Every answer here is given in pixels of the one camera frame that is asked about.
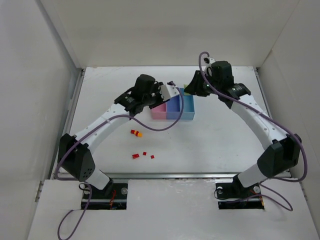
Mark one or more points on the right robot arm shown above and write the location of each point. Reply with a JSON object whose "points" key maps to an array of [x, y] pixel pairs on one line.
{"points": [[281, 149]]}

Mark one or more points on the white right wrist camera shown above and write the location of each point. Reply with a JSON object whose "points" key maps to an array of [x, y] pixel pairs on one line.
{"points": [[208, 65]]}

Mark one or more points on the aluminium right rail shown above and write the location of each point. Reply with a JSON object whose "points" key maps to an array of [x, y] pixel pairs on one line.
{"points": [[256, 70]]}

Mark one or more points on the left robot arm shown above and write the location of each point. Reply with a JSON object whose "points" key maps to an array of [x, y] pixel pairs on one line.
{"points": [[75, 153]]}

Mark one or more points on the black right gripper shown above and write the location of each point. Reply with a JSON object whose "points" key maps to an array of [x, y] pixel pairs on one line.
{"points": [[195, 83]]}

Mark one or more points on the aluminium left rail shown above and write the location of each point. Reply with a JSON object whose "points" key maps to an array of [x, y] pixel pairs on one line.
{"points": [[68, 115]]}

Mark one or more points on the red and orange lego stack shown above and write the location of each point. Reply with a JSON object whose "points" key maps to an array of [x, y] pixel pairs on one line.
{"points": [[136, 133]]}

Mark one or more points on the red lego brick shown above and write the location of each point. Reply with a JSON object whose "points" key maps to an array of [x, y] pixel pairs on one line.
{"points": [[135, 156]]}

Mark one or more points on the aluminium rail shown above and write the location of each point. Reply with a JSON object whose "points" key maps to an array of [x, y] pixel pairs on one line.
{"points": [[68, 115], [256, 70], [174, 175]]}

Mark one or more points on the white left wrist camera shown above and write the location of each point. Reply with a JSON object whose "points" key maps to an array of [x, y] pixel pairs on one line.
{"points": [[168, 91]]}

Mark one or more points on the light blue plastic bin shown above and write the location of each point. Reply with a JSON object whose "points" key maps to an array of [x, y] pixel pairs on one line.
{"points": [[189, 108]]}

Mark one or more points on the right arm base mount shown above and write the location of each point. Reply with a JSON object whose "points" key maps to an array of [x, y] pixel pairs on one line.
{"points": [[234, 198]]}

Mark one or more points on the aluminium front rail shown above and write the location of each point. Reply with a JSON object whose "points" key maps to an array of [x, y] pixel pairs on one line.
{"points": [[174, 175]]}

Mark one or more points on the pink plastic bin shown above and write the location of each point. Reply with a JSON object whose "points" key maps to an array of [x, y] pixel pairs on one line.
{"points": [[159, 112]]}

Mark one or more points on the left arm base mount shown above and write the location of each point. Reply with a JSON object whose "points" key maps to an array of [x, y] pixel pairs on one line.
{"points": [[115, 200]]}

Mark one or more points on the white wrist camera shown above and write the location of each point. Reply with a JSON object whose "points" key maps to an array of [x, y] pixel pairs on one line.
{"points": [[208, 65], [168, 91]]}

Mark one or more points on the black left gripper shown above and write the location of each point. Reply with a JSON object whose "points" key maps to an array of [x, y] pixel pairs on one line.
{"points": [[155, 98]]}

